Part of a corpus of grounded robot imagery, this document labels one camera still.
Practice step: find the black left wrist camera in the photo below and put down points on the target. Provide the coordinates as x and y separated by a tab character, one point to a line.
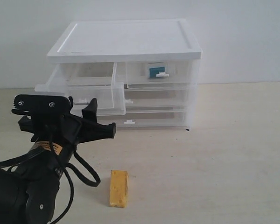
30	105

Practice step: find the white plastic drawer cabinet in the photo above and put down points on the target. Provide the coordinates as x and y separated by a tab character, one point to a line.
122	42

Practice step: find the yellow cheese block sponge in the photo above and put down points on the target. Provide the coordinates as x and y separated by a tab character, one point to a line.
118	194

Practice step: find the clear middle wide drawer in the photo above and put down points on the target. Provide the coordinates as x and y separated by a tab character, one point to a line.
159	98

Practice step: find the white capped blue bottle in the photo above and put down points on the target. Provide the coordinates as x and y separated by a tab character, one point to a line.
160	70

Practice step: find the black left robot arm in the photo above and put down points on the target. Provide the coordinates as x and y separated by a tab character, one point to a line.
29	183

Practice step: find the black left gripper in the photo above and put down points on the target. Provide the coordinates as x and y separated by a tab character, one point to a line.
66	130

